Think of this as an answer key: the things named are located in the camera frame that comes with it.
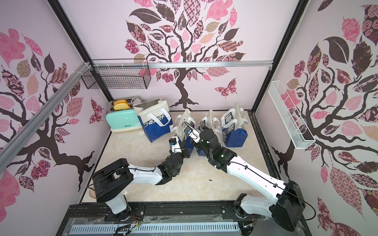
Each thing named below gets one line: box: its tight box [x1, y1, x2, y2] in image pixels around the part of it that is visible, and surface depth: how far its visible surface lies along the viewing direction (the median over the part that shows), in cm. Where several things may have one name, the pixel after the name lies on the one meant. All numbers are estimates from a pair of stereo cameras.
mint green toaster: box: [105, 99, 143, 133], surface depth 102 cm
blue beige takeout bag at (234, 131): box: [220, 102, 249, 148], surface depth 92 cm
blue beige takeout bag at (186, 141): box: [176, 108, 196, 155], surface depth 85 cm
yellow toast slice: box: [113, 101, 131, 111], surface depth 100 cm
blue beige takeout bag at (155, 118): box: [133, 98, 174, 143], surface depth 92 cm
